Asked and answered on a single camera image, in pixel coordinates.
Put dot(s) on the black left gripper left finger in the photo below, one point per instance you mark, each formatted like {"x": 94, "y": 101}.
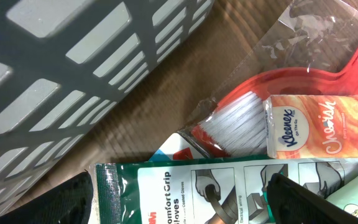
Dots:
{"x": 68, "y": 203}

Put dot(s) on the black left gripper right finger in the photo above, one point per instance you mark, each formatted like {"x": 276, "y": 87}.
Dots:
{"x": 291, "y": 203}

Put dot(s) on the orange tissue pack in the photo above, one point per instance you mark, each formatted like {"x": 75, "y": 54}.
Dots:
{"x": 311, "y": 126}

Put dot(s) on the green packaged item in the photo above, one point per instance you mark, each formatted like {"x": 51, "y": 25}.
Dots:
{"x": 220, "y": 190}

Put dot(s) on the red packaged item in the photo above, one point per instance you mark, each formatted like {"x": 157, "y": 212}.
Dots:
{"x": 307, "y": 51}

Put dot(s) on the grey plastic basket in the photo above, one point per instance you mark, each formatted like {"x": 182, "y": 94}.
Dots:
{"x": 65, "y": 64}

